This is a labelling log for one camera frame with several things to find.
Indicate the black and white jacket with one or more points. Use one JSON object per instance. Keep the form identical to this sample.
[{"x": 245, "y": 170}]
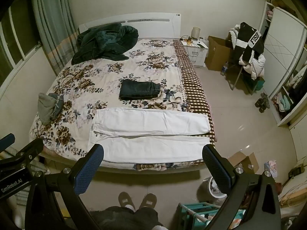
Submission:
[{"x": 249, "y": 40}]

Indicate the green storage box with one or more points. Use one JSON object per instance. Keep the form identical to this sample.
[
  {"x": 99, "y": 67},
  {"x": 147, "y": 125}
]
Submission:
[{"x": 259, "y": 84}]

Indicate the person's dark trouser legs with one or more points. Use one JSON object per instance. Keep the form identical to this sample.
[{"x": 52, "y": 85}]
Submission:
[{"x": 127, "y": 219}]

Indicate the small open cardboard box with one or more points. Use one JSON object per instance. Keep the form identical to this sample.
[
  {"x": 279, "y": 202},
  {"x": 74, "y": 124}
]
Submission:
[{"x": 242, "y": 161}]

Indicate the brown checked bed sheet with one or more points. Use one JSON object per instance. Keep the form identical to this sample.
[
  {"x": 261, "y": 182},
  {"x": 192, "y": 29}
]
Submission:
[{"x": 191, "y": 76}]

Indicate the brown slipper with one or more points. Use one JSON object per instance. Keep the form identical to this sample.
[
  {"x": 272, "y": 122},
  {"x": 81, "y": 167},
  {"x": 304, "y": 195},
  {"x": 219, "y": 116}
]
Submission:
[
  {"x": 148, "y": 200},
  {"x": 126, "y": 200}
]

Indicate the white wardrobe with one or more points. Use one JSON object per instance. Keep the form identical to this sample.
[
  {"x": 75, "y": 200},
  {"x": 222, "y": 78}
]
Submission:
[{"x": 285, "y": 52}]

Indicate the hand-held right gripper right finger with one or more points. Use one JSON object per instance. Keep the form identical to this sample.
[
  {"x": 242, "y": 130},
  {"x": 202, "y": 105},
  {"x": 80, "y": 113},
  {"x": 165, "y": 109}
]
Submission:
[{"x": 217, "y": 171}]

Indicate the blue-grey denim cloth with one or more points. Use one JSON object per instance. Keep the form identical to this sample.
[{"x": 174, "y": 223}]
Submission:
[{"x": 58, "y": 105}]

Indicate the white nightstand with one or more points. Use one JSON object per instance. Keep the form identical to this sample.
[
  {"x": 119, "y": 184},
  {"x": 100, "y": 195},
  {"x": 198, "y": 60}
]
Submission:
[{"x": 197, "y": 54}]

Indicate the white round bin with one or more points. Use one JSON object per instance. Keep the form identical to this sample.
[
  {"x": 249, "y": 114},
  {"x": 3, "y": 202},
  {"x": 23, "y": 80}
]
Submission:
[{"x": 212, "y": 189}]

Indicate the bed with floral sheet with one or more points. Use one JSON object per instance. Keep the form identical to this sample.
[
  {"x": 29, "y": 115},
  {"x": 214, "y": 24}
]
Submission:
[{"x": 100, "y": 76}]

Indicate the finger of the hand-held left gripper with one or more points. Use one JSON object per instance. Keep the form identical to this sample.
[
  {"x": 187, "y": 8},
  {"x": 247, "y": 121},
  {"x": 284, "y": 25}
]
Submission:
[
  {"x": 6, "y": 140},
  {"x": 32, "y": 147}
]

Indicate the metal frame chair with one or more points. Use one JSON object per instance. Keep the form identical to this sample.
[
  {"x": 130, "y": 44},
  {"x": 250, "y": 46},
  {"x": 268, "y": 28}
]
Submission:
[{"x": 236, "y": 79}]

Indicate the dark green quilt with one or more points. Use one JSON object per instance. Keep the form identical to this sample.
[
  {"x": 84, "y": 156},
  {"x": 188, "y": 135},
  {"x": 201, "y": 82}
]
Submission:
[{"x": 103, "y": 42}]

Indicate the pair of dark shoes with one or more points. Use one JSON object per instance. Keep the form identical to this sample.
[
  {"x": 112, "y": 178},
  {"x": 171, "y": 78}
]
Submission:
[{"x": 262, "y": 101}]

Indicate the plastic water bottle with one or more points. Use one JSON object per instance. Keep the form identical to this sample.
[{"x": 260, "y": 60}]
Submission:
[{"x": 224, "y": 69}]

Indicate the teal rack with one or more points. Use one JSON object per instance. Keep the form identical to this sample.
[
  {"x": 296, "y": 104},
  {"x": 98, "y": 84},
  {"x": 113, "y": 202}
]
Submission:
[{"x": 194, "y": 212}]

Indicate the chair with heaped clothes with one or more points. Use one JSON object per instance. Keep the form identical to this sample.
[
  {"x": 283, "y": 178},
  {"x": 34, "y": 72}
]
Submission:
[{"x": 256, "y": 67}]

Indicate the folded dark jeans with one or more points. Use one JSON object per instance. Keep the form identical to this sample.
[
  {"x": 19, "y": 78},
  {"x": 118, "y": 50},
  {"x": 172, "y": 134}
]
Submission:
[{"x": 139, "y": 89}]

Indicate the pink and white packet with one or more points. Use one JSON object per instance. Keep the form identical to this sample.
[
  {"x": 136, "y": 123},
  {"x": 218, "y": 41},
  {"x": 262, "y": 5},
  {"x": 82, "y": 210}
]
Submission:
[{"x": 270, "y": 169}]

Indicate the green curtain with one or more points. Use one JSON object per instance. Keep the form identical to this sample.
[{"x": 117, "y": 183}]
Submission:
[{"x": 52, "y": 24}]

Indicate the grey cloth bundle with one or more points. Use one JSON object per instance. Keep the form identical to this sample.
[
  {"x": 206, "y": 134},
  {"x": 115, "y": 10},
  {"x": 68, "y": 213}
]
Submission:
[{"x": 46, "y": 109}]

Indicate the large cardboard box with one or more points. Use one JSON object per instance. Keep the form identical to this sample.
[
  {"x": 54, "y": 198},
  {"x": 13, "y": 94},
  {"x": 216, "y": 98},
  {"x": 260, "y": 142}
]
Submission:
[{"x": 217, "y": 52}]

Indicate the window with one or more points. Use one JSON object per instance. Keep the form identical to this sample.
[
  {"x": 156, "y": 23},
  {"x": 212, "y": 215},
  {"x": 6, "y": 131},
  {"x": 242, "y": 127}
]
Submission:
[{"x": 14, "y": 40}]

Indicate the wooden board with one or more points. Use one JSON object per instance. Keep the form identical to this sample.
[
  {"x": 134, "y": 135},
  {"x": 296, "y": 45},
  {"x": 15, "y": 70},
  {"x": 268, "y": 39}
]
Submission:
[{"x": 293, "y": 191}]

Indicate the white bed headboard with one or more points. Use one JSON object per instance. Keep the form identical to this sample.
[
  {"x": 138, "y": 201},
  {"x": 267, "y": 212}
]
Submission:
[{"x": 153, "y": 26}]

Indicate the white pants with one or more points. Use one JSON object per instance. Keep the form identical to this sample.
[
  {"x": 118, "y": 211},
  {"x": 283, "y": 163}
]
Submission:
[{"x": 148, "y": 124}]

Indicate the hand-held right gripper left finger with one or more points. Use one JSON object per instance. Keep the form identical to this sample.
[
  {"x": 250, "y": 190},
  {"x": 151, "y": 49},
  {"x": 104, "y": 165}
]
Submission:
[{"x": 88, "y": 171}]

